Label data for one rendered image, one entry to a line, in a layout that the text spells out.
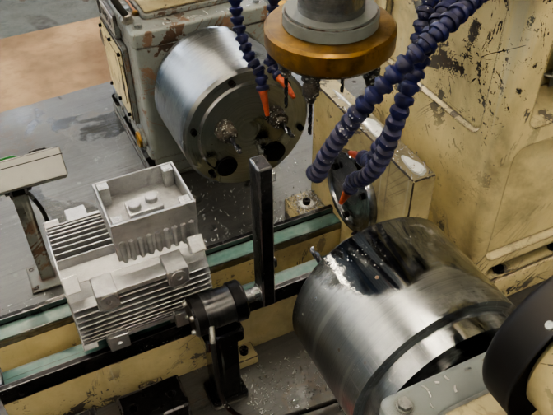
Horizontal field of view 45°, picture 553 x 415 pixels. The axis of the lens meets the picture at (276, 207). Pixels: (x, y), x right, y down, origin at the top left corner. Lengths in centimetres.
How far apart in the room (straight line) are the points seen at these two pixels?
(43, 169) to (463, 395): 76
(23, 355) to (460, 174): 75
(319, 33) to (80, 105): 105
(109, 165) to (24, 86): 173
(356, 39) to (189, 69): 43
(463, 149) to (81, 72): 247
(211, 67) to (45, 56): 235
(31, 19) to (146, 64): 291
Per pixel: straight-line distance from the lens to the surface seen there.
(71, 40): 360
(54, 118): 179
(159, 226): 94
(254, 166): 81
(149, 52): 135
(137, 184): 101
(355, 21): 90
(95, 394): 113
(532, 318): 57
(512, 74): 94
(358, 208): 113
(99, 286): 94
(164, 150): 148
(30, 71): 340
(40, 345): 116
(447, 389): 73
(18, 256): 143
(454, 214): 113
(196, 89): 119
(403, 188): 100
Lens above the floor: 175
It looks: 42 degrees down
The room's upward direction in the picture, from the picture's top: 1 degrees counter-clockwise
